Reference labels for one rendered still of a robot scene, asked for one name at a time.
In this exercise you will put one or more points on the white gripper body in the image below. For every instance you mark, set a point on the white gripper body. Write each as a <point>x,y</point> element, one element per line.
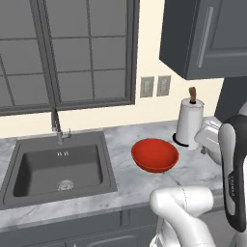
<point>207,133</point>

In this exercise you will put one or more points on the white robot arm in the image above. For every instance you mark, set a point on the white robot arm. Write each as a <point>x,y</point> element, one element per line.
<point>180,205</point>

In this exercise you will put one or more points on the dark grey tall cabinet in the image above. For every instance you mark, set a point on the dark grey tall cabinet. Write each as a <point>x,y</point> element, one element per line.
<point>232,96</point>

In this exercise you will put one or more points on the grey cabinet door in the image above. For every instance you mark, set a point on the grey cabinet door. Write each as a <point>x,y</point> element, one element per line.
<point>222,35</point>

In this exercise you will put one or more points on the white paper towel roll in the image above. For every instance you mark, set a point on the white paper towel roll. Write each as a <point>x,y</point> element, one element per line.
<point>189,123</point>

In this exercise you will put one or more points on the red bowl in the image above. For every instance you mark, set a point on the red bowl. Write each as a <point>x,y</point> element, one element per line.
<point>155,155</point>

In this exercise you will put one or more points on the grey base cabinets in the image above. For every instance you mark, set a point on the grey base cabinets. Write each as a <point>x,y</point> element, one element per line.
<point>83,230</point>

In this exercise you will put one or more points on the dark grey sink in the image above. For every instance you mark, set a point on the dark grey sink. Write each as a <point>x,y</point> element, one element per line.
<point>58,167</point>

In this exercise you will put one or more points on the grey metal tap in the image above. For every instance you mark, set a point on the grey metal tap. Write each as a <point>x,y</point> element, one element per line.
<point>58,127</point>

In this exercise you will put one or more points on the grey framed window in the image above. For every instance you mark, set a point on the grey framed window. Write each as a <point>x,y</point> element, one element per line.
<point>67,51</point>

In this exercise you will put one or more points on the grey wall socket plate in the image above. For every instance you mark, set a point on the grey wall socket plate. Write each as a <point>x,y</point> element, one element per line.
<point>163,85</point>
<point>147,87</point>

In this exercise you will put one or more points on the dark grey wall cabinet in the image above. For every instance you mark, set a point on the dark grey wall cabinet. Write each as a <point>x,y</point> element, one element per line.
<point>205,35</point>

